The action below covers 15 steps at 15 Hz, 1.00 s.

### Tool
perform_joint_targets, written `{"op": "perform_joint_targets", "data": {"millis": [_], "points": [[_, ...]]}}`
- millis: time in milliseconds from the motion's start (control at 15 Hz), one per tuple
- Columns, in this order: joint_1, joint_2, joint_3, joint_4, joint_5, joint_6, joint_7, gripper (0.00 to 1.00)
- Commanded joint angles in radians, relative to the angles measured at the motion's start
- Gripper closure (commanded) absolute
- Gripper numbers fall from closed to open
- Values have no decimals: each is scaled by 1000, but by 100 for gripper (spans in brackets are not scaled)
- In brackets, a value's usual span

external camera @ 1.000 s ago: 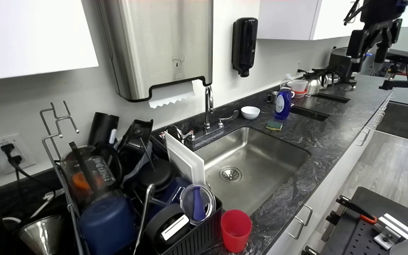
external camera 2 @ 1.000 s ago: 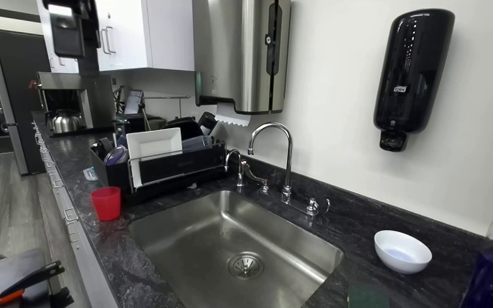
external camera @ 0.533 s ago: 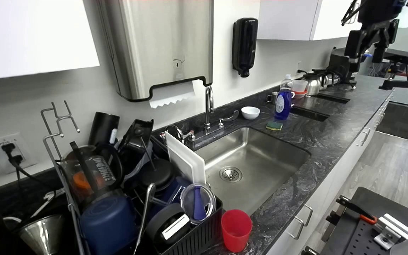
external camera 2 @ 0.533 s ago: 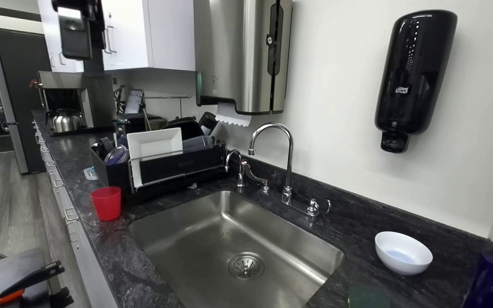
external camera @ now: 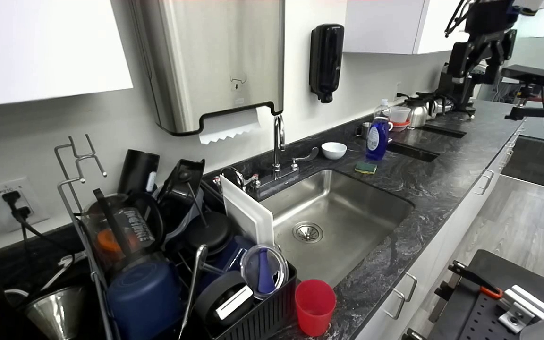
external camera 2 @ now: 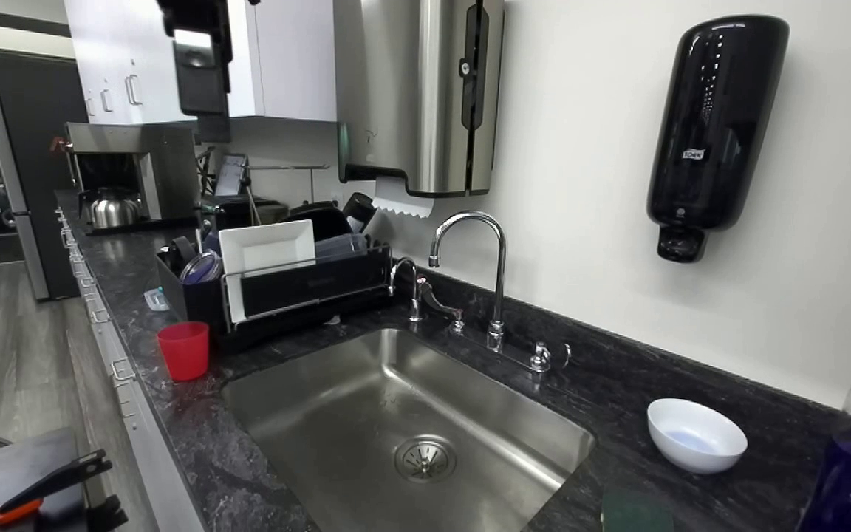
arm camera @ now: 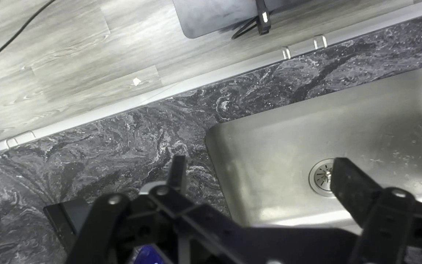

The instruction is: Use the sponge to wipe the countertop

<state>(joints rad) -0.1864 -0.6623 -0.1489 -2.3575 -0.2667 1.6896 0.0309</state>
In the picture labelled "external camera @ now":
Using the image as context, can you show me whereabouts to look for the black and white lid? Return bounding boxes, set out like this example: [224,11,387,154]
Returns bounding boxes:
[193,271,255,333]

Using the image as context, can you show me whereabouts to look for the steel thermos carafe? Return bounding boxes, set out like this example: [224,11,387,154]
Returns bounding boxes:
[404,94,430,128]

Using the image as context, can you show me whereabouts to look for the black container lid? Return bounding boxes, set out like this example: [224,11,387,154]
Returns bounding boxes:
[158,159,206,222]

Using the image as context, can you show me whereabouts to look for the black tumbler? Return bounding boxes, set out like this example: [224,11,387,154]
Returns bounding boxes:
[117,149,161,195]

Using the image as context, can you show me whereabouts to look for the white plastic cup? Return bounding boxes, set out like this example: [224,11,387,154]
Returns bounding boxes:
[389,106,412,125]

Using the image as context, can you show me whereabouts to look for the steel funnel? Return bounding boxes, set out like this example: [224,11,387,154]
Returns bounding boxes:
[23,285,87,340]

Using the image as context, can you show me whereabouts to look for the dark blue pot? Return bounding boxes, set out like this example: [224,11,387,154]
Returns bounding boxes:
[106,256,184,340]

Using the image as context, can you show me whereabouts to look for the white cutting board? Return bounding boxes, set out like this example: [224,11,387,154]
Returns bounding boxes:
[219,174,276,247]

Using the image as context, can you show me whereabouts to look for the red plastic cup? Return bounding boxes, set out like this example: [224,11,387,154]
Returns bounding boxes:
[294,279,337,337]

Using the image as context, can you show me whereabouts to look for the chrome tap lever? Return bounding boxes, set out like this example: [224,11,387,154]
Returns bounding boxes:
[290,147,320,172]

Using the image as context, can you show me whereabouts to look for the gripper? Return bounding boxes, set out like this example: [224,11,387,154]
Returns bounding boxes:
[436,0,519,116]

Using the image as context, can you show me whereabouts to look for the blue dish soap bottle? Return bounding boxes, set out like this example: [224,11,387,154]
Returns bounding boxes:
[365,99,394,161]

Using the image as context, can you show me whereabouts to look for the aluminium bracket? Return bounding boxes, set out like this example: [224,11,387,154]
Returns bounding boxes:
[498,283,544,334]

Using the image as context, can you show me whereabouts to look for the steel sink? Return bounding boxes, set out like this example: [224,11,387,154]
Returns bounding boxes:
[258,169,415,289]

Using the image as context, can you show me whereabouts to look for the black clamp with orange handle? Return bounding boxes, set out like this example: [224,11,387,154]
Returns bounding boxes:
[448,260,505,300]

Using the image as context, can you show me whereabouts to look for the chrome tap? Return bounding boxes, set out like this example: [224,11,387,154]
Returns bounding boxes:
[271,114,287,179]

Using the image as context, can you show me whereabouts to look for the white bowl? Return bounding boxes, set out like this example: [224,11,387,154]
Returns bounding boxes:
[321,142,348,160]

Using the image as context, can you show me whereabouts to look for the glass blender jar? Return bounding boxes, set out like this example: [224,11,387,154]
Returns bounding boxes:
[80,191,165,275]

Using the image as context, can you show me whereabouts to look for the steel kettle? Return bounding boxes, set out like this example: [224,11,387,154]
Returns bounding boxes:
[416,92,455,119]

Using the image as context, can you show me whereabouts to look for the black soap dispenser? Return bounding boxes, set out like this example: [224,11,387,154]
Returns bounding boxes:
[308,24,345,104]

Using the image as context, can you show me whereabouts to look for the white wall cabinet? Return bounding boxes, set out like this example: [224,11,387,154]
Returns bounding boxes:
[0,0,134,110]

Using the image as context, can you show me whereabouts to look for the black dish drying rack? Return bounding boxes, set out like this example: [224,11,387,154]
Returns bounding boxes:
[54,134,299,340]

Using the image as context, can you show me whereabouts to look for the steel ladle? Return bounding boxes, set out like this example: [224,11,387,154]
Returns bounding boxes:
[177,244,210,340]

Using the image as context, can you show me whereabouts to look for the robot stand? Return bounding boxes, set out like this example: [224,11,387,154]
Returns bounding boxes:
[402,249,544,340]

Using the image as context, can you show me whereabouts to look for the steel paper towel dispenser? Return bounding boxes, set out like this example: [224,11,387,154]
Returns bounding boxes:
[128,0,286,137]

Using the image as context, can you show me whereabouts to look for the black power cable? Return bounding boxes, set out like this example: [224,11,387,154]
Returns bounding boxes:
[1,190,80,296]

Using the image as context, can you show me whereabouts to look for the glass lid with blue handle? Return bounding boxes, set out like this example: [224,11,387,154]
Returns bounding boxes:
[240,244,289,301]

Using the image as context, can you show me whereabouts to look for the silver cabinet handle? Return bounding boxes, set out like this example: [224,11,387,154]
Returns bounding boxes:
[474,170,495,196]
[402,272,418,303]
[383,289,407,321]

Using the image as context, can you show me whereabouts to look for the black round lid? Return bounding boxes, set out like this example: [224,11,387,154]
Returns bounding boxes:
[184,212,233,256]

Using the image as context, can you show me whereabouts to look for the camera on mount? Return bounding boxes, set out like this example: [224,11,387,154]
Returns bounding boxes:
[501,65,544,121]

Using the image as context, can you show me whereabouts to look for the white paper towel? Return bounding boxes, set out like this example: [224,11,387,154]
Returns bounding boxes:
[198,107,262,145]

